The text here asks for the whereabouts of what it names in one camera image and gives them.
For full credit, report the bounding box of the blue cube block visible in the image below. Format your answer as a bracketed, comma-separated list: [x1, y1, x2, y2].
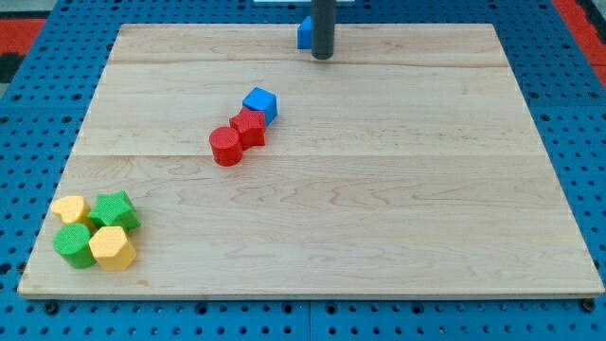
[242, 87, 277, 126]

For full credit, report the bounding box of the blue triangle block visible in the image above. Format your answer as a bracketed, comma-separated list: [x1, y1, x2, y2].
[296, 16, 312, 49]

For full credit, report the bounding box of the red star block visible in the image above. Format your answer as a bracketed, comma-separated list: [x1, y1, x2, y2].
[229, 107, 266, 151]

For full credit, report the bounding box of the red cylinder block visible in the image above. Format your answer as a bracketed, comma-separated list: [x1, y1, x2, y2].
[209, 126, 242, 167]

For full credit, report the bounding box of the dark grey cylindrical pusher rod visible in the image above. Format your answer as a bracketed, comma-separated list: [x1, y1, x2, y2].
[312, 0, 335, 61]

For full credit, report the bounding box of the green star block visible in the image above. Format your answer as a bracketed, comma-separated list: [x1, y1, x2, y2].
[88, 190, 141, 233]

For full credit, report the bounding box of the yellow hexagon block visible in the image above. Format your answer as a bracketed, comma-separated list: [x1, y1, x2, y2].
[89, 226, 137, 272]

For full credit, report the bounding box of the yellow heart block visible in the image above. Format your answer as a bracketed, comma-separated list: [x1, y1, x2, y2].
[50, 195, 97, 233]

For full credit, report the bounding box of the green cylinder block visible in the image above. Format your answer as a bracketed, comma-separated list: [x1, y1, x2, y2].
[53, 223, 97, 269]

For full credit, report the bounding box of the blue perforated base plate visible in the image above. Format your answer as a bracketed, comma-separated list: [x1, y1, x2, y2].
[1, 0, 605, 340]

